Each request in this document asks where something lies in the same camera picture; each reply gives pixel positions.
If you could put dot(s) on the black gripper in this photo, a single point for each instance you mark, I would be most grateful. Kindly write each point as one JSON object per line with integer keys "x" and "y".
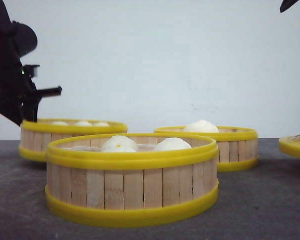
{"x": 19, "y": 97}

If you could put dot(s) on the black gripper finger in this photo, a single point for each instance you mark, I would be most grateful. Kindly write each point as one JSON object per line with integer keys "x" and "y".
{"x": 286, "y": 4}

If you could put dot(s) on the bamboo steamer drawer yellow rims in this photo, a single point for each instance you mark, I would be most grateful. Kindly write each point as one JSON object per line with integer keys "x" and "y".
{"x": 35, "y": 136}

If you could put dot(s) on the woven bamboo steamer lid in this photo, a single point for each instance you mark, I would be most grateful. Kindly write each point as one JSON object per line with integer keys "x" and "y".
{"x": 290, "y": 145}

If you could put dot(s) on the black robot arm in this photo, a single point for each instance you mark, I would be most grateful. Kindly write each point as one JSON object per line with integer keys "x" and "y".
{"x": 16, "y": 39}

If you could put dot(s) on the white steamed bun yellow dot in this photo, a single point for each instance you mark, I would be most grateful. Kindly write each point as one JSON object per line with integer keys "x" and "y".
{"x": 63, "y": 123}

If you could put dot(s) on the white steamed bun edge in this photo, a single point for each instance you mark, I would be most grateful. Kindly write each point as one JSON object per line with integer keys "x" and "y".
{"x": 101, "y": 124}

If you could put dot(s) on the white bun in front drawer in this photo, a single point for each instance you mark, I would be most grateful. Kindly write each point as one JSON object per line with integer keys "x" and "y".
{"x": 119, "y": 144}

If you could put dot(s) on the white bun in drawer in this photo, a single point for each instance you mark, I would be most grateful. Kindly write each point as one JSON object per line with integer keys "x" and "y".
{"x": 201, "y": 126}
{"x": 119, "y": 144}

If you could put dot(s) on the white bun front drawer right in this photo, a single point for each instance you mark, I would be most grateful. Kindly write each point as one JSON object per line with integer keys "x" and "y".
{"x": 172, "y": 144}

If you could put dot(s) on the white bun in right drawer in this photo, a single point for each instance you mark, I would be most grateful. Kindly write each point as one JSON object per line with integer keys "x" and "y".
{"x": 201, "y": 126}

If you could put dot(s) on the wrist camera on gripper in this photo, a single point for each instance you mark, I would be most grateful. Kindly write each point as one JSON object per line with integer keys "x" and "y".
{"x": 30, "y": 70}

